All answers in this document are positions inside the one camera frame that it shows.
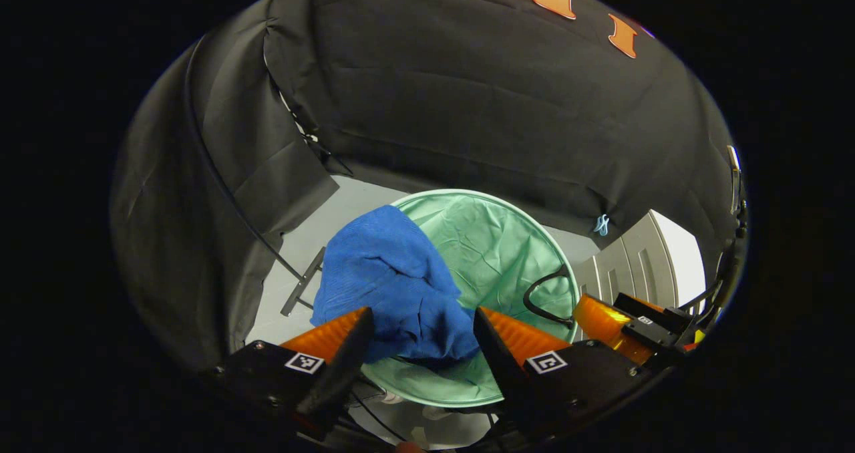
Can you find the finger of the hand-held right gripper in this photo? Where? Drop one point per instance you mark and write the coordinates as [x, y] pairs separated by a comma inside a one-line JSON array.
[[608, 323]]

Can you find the black backdrop cloth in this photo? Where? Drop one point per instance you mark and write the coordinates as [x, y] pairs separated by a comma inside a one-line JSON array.
[[467, 105]]

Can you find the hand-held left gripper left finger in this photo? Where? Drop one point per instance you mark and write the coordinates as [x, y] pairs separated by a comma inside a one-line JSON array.
[[344, 373]]

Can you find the white ribbed panel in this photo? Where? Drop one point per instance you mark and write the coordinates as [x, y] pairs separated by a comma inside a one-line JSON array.
[[661, 259]]

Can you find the black clothes rack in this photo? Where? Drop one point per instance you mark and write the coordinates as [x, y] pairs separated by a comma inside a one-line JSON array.
[[227, 199]]

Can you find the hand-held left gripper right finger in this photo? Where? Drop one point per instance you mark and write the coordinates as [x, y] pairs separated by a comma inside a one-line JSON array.
[[501, 366]]

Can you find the green laundry hamper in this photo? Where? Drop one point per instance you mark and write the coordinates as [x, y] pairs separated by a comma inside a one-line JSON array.
[[494, 246]]

